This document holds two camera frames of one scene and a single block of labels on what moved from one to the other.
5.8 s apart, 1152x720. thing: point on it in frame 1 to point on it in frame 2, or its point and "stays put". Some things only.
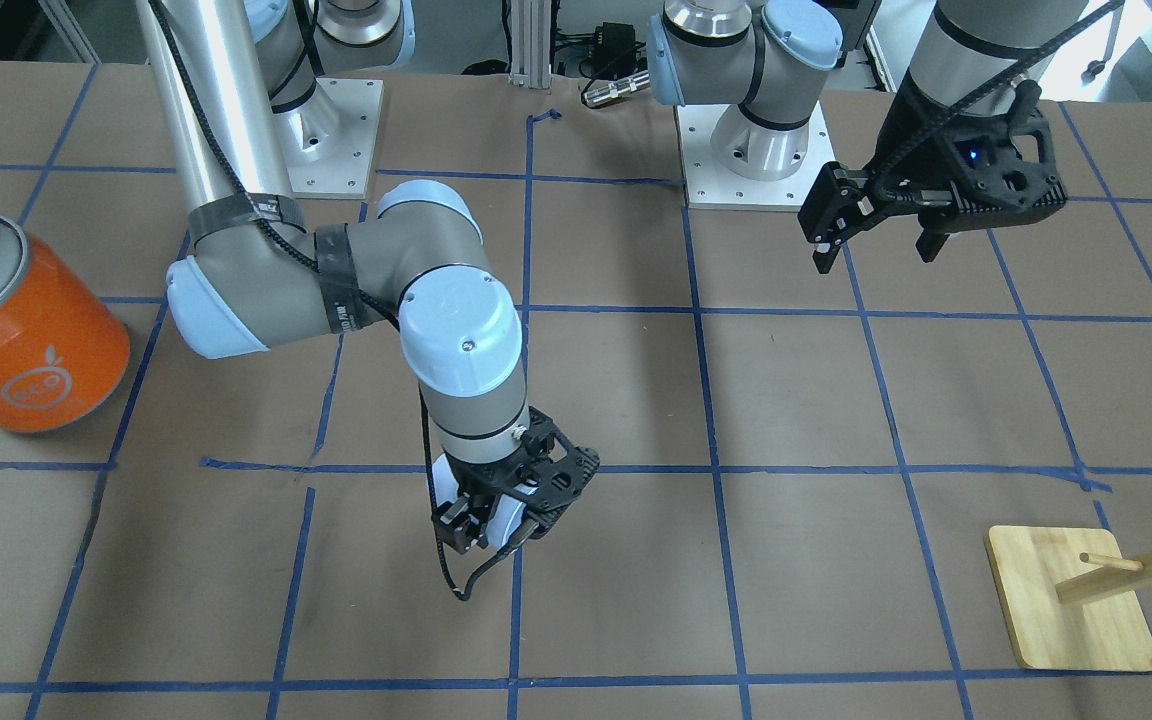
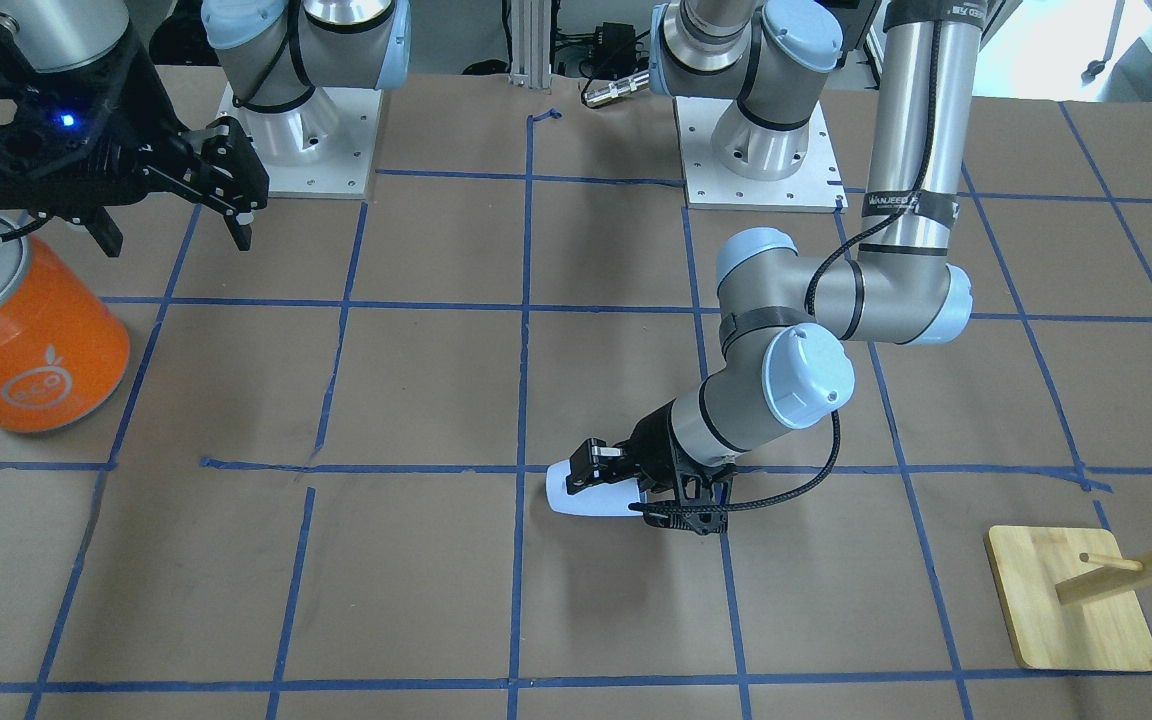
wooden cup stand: [1070, 593] stays put
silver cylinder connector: [618, 87] stays put
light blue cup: [508, 511] to [608, 500]
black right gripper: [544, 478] to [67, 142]
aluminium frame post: [531, 43] stays put
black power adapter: [615, 48] stays put
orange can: [26, 341] stays put
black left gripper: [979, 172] to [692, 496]
